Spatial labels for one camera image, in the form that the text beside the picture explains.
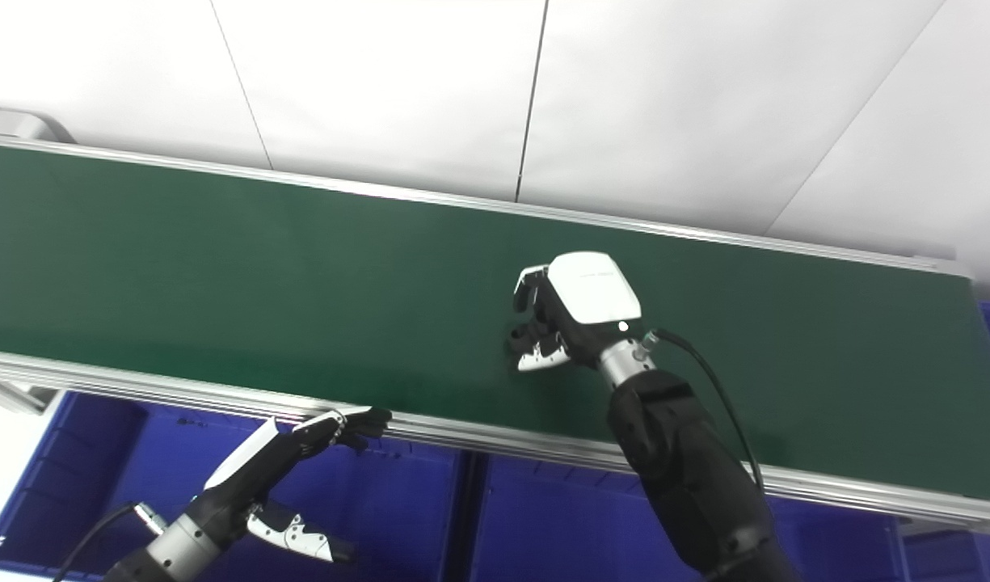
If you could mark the green conveyor belt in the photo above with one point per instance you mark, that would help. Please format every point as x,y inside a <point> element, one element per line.
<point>301,291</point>
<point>462,432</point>

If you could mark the grey conveyor motor housing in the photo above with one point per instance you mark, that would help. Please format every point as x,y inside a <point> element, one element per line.
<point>18,123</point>

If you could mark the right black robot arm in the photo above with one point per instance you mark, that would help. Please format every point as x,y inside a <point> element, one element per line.
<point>688,469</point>

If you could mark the blue plastic bin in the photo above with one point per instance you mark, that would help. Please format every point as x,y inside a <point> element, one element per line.
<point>123,469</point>
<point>559,525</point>
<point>959,558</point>

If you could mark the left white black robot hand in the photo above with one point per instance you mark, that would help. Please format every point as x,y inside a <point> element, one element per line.
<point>252,477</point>

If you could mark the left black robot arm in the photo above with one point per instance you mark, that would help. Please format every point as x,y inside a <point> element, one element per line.
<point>175,550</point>

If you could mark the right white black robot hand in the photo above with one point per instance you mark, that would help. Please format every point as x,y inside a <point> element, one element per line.
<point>591,291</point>

